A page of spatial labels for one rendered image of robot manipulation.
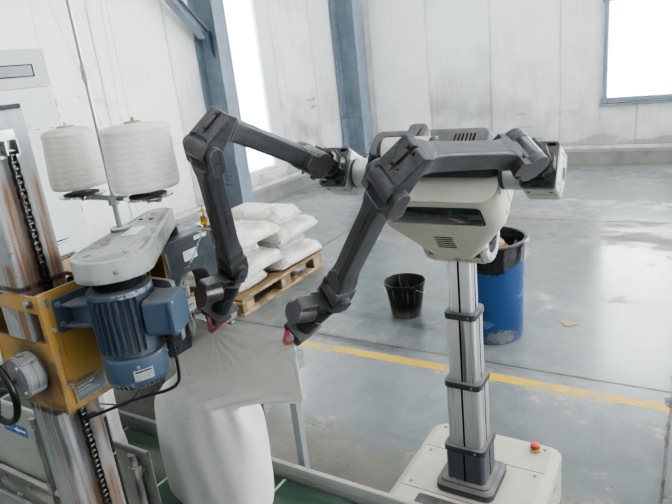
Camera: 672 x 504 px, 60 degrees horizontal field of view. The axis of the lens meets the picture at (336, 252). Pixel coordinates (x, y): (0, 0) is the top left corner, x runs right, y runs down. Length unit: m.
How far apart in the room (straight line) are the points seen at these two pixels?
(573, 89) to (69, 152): 8.24
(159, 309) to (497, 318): 2.67
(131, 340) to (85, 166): 0.49
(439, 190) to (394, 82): 8.53
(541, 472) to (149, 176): 1.74
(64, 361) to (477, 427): 1.33
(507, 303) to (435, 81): 6.55
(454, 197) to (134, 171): 0.82
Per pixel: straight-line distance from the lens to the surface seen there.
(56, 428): 1.71
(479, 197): 1.60
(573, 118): 9.34
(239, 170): 7.54
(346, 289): 1.41
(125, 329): 1.44
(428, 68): 9.92
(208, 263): 1.84
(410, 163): 1.15
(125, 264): 1.36
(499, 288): 3.67
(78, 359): 1.60
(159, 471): 2.46
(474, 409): 2.12
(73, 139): 1.65
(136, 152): 1.43
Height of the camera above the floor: 1.76
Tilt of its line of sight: 18 degrees down
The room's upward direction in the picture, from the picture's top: 7 degrees counter-clockwise
